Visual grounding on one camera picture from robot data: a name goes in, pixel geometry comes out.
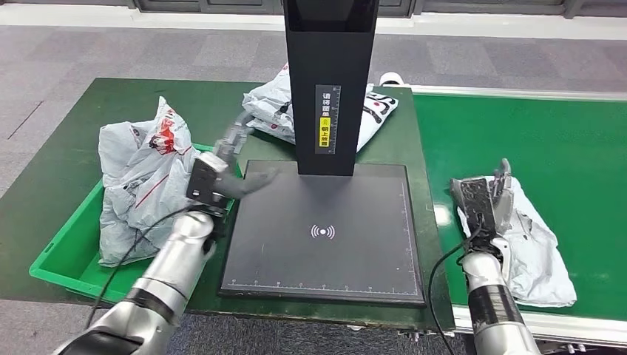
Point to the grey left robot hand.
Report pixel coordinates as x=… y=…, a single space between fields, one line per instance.
x=240 y=186

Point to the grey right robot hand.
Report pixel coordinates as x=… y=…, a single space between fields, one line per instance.
x=503 y=210

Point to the grey parcel with dull red print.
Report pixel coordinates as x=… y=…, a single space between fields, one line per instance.
x=539 y=255

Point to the white parcel with bright red print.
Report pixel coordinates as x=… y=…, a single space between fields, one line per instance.
x=161 y=171

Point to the grey parcel with smeared red print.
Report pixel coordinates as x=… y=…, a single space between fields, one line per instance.
x=115 y=152

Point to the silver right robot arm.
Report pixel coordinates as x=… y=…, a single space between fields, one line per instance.
x=490 y=304

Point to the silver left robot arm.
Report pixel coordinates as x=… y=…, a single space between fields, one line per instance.
x=166 y=274

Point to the white parcel with red dot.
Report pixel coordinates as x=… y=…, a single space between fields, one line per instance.
x=272 y=130

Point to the green conveyor belt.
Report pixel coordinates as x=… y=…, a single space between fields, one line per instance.
x=539 y=147

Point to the white parcel with black print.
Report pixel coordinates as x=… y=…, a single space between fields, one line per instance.
x=267 y=100

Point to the black inbound scanner machine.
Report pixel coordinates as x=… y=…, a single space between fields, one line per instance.
x=318 y=264

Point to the white conveyor roller end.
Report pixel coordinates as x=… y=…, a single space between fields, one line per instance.
x=392 y=79

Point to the dark green table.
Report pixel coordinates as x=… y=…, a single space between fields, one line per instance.
x=205 y=108

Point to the black and yellow label sticker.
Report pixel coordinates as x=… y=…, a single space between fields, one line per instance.
x=325 y=132

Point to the green plastic crate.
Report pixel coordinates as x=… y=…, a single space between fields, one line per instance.
x=63 y=264

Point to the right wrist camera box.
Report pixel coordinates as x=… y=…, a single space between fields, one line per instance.
x=475 y=201

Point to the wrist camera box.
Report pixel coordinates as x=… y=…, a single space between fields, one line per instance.
x=475 y=201
x=205 y=179

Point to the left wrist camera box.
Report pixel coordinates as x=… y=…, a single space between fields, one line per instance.
x=205 y=179

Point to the silver conveyor frame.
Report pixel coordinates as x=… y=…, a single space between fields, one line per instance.
x=539 y=91

